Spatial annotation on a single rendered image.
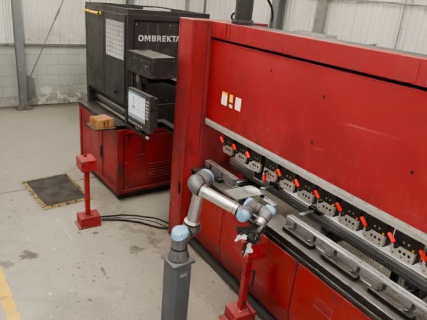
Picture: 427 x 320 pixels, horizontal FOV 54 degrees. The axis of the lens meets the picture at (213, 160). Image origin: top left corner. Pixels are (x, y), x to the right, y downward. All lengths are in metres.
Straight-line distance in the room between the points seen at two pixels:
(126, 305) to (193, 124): 1.74
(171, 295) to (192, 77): 1.93
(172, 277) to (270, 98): 1.52
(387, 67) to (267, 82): 1.05
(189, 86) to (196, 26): 0.52
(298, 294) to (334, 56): 1.71
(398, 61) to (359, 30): 5.33
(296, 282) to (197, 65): 2.07
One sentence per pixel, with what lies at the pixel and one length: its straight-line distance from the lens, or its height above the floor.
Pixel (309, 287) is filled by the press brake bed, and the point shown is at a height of 0.65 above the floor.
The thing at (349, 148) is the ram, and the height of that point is 1.69.
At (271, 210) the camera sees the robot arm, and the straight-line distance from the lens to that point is 2.64.
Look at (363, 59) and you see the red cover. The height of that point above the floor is 2.24.
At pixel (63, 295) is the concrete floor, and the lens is 3.97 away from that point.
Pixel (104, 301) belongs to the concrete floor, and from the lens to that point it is 3.87.
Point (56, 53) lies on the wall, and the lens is 9.61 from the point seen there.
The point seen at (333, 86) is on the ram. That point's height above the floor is 2.03.
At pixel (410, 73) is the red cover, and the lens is 2.48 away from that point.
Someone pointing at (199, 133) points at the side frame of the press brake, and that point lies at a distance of 4.09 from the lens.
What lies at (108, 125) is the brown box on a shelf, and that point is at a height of 1.03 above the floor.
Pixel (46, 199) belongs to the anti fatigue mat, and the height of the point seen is 0.02.
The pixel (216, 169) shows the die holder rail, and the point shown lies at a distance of 4.01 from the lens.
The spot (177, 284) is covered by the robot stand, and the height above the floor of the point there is 0.62.
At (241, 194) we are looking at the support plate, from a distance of 3.46.
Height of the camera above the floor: 2.50
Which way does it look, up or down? 21 degrees down
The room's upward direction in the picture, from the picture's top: 5 degrees clockwise
